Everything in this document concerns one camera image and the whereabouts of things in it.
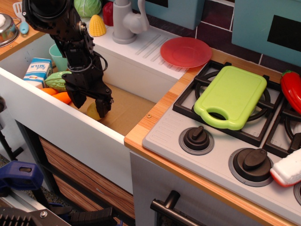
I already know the white red toy bottle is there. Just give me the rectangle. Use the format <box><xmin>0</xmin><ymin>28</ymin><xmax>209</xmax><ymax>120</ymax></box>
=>
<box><xmin>270</xmin><ymin>149</ymin><xmax>301</xmax><ymax>187</ymax></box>

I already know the red toy chili pepper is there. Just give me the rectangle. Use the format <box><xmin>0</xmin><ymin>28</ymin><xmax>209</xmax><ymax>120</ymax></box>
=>
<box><xmin>280</xmin><ymin>70</ymin><xmax>301</xmax><ymax>113</ymax></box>

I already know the green plastic cutting board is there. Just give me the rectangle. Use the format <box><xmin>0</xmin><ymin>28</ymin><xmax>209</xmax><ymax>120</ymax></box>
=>
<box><xmin>193</xmin><ymin>66</ymin><xmax>267</xmax><ymax>130</ymax></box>

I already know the black oven door handle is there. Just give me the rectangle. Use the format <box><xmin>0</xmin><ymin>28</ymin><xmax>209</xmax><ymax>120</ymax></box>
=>
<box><xmin>150</xmin><ymin>190</ymin><xmax>204</xmax><ymax>226</ymax></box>

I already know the red plastic plate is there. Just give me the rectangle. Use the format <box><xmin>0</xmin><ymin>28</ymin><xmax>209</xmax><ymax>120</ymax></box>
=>
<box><xmin>160</xmin><ymin>37</ymin><xmax>212</xmax><ymax>68</ymax></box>

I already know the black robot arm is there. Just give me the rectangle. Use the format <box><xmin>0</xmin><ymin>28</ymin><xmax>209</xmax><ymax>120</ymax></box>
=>
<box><xmin>22</xmin><ymin>0</ymin><xmax>113</xmax><ymax>118</ymax></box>

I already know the blue clamp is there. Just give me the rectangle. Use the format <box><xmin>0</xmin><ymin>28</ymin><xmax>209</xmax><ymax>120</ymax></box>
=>
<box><xmin>0</xmin><ymin>161</ymin><xmax>44</xmax><ymax>192</ymax></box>

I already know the right black stove grate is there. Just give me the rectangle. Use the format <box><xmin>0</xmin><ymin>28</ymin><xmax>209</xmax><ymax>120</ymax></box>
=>
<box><xmin>263</xmin><ymin>99</ymin><xmax>301</xmax><ymax>158</ymax></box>

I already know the orange toy carrot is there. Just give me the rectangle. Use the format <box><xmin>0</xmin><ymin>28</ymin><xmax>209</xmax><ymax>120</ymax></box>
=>
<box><xmin>53</xmin><ymin>92</ymin><xmax>71</xmax><ymax>104</ymax></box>
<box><xmin>40</xmin><ymin>88</ymin><xmax>59</xmax><ymax>96</ymax></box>

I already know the middle black stove knob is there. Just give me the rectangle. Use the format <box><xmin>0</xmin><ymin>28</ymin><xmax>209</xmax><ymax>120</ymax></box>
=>
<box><xmin>228</xmin><ymin>148</ymin><xmax>273</xmax><ymax>187</ymax></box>

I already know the left black stove knob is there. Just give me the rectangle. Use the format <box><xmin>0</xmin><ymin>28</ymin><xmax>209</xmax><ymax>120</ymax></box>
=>
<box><xmin>179</xmin><ymin>126</ymin><xmax>214</xmax><ymax>156</ymax></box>

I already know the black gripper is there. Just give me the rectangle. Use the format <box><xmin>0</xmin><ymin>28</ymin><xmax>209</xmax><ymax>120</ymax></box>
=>
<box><xmin>62</xmin><ymin>67</ymin><xmax>113</xmax><ymax>118</ymax></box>

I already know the grey toy faucet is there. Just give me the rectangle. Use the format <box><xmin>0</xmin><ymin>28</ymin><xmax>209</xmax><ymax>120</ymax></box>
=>
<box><xmin>112</xmin><ymin>0</ymin><xmax>150</xmax><ymax>44</ymax></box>

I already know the black stove knob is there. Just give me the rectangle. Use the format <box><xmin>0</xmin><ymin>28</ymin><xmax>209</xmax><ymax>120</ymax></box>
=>
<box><xmin>179</xmin><ymin>126</ymin><xmax>214</xmax><ymax>156</ymax></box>
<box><xmin>228</xmin><ymin>148</ymin><xmax>273</xmax><ymax>187</ymax></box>

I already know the yellow toy potato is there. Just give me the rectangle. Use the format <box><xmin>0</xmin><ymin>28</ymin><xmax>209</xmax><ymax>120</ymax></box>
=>
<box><xmin>87</xmin><ymin>102</ymin><xmax>102</xmax><ymax>121</ymax></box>

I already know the yellow toy corn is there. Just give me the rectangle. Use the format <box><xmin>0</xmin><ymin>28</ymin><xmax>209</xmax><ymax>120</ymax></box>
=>
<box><xmin>89</xmin><ymin>15</ymin><xmax>106</xmax><ymax>37</ymax></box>

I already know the green toy bitter gourd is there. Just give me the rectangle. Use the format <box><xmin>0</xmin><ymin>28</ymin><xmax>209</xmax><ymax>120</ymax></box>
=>
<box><xmin>45</xmin><ymin>71</ymin><xmax>71</xmax><ymax>92</ymax></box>

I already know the silver metal pot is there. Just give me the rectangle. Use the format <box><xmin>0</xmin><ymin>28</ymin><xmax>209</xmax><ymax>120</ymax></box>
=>
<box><xmin>0</xmin><ymin>13</ymin><xmax>21</xmax><ymax>47</ymax></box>

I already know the white toy spatula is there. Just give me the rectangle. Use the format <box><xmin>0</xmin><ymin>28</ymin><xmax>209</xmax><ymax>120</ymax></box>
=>
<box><xmin>13</xmin><ymin>2</ymin><xmax>29</xmax><ymax>34</ymax></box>

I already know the teal plastic cup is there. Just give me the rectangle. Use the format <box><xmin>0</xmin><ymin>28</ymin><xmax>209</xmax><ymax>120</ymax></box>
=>
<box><xmin>49</xmin><ymin>44</ymin><xmax>68</xmax><ymax>71</ymax></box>

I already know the green toy cabbage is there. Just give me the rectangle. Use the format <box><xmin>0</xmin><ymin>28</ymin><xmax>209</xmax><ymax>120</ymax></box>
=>
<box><xmin>74</xmin><ymin>0</ymin><xmax>102</xmax><ymax>17</ymax></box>

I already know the toy milk carton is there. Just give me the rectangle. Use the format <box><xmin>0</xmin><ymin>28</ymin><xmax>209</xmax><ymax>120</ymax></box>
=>
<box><xmin>23</xmin><ymin>57</ymin><xmax>53</xmax><ymax>89</ymax></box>

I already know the black stove grate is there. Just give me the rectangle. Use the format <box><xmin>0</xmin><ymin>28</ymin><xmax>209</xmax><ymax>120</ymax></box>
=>
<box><xmin>263</xmin><ymin>99</ymin><xmax>301</xmax><ymax>158</ymax></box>
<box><xmin>173</xmin><ymin>60</ymin><xmax>282</xmax><ymax>147</ymax></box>

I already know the white toy sink basin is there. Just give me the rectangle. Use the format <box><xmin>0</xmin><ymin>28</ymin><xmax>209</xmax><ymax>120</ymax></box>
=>
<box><xmin>0</xmin><ymin>27</ymin><xmax>185</xmax><ymax>193</ymax></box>

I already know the red toy bell pepper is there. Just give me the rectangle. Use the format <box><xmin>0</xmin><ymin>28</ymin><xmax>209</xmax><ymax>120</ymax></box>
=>
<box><xmin>103</xmin><ymin>1</ymin><xmax>113</xmax><ymax>26</ymax></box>

